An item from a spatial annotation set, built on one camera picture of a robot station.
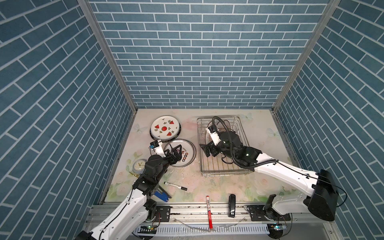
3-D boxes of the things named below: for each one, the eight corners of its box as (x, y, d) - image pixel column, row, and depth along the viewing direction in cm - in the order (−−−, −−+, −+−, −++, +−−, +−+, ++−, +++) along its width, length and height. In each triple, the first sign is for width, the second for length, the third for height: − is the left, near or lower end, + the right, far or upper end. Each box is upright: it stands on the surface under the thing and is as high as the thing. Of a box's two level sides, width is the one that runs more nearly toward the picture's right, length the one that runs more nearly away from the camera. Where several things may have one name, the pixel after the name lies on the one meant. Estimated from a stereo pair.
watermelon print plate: (150, 139, 104) (148, 136, 101) (155, 118, 116) (154, 115, 113) (178, 139, 104) (178, 136, 101) (180, 119, 116) (180, 115, 113)
